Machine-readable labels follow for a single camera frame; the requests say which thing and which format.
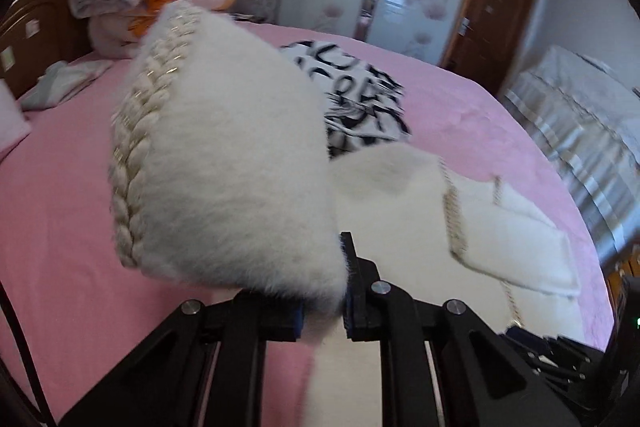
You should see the pink pillow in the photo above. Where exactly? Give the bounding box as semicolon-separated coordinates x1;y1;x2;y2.
0;79;32;155

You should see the black and white printed garment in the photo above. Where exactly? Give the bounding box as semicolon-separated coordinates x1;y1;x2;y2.
278;39;413;160

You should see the brown wooden door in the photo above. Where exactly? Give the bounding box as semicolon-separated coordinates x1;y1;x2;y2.
439;0;542;96

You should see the black cable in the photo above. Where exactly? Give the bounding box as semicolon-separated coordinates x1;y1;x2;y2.
0;279;57;427

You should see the white cloth covered sofa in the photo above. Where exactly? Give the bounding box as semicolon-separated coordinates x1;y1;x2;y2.
501;44;640;260

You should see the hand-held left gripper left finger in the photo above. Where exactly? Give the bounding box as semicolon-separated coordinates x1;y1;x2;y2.
59;291;304;427

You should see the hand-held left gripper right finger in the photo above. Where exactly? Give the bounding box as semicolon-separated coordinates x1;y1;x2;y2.
340;232;577;427

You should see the white fuzzy coat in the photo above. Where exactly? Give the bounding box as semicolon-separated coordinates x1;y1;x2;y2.
109;0;613;427

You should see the pink bed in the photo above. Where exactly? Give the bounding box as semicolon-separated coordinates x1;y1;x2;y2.
0;21;622;427

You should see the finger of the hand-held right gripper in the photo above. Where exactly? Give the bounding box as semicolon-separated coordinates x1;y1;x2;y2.
504;326;608;385

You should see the wooden headboard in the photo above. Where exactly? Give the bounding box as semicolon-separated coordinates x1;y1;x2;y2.
0;0;96;100

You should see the grey and white folded cloth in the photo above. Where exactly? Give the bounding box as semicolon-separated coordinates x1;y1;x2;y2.
20;59;113;112

